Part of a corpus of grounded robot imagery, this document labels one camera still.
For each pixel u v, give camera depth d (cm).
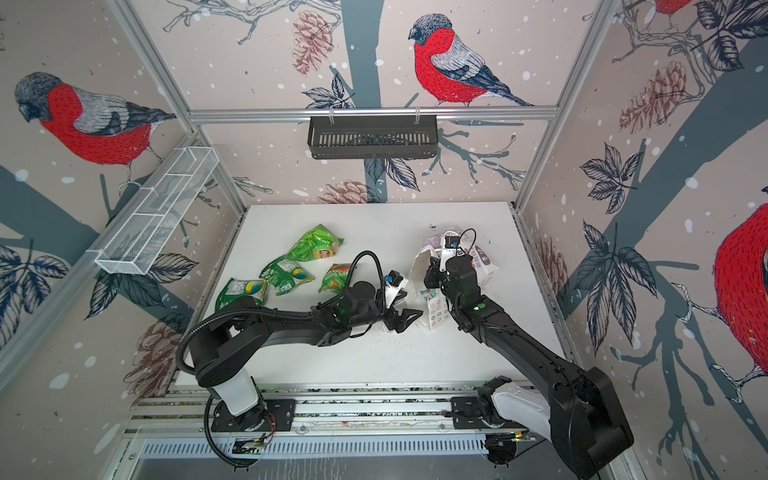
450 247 70
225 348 46
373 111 93
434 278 73
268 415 73
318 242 98
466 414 72
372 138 107
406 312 73
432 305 82
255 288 92
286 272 98
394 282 72
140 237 72
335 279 93
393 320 73
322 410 75
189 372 47
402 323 74
